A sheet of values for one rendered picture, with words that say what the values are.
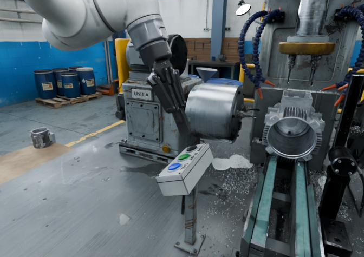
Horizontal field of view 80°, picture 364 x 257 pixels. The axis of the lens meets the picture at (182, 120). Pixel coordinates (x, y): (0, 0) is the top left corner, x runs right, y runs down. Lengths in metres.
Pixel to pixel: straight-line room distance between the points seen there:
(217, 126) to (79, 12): 0.59
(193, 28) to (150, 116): 5.80
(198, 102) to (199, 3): 5.86
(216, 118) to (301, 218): 0.42
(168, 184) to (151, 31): 0.34
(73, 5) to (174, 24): 6.41
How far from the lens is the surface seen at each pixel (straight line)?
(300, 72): 1.14
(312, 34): 0.90
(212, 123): 0.87
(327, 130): 1.07
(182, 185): 0.48
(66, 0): 0.57
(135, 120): 1.02
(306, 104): 0.91
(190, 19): 6.71
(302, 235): 0.63
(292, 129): 1.06
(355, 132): 0.91
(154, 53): 0.54
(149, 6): 0.56
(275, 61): 1.14
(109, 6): 0.57
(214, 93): 0.89
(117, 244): 0.73
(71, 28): 0.57
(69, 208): 0.89
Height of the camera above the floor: 1.34
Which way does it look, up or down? 20 degrees down
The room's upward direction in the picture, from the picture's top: straight up
